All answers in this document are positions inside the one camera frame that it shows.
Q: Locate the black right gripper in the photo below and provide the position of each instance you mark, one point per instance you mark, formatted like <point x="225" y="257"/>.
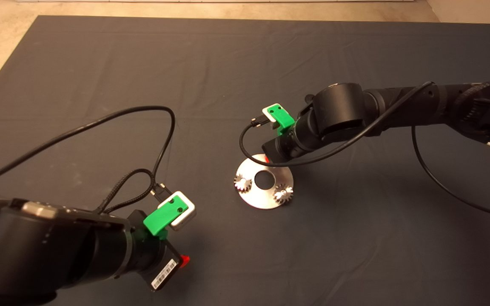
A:
<point x="285" y="148"/>

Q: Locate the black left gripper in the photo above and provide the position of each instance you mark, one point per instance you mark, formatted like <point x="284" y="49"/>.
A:
<point x="155" y="259"/>

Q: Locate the steel planetary gear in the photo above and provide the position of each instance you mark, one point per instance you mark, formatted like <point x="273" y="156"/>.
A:
<point x="282" y="194"/>
<point x="243" y="184"/>

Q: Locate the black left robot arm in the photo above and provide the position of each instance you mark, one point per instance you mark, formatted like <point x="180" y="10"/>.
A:
<point x="36" y="255"/>

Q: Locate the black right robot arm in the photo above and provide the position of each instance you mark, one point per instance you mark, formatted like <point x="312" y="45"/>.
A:
<point x="338" y="110"/>

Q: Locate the round metal carrier plate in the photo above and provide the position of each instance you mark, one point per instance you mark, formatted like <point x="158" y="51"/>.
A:
<point x="262" y="202"/>

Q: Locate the dark grey table cloth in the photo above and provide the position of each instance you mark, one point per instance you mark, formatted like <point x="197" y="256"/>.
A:
<point x="228" y="63"/>

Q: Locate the left silver camera box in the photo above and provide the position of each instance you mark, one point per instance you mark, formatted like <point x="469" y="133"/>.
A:
<point x="186" y="219"/>

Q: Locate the silver camera box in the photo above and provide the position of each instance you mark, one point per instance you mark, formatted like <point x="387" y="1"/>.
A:
<point x="265" y="111"/>
<point x="186" y="219"/>

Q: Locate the right green camera mount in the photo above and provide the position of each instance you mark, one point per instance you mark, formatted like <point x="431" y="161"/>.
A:
<point x="281" y="117"/>

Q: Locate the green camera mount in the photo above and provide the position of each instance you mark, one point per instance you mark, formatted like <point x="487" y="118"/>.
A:
<point x="162" y="219"/>
<point x="281" y="117"/>

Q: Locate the left green camera mount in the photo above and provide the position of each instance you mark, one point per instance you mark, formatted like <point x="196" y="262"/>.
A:
<point x="162" y="219"/>

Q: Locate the right silver camera box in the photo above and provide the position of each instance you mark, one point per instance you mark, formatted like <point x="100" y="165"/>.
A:
<point x="265" y="111"/>

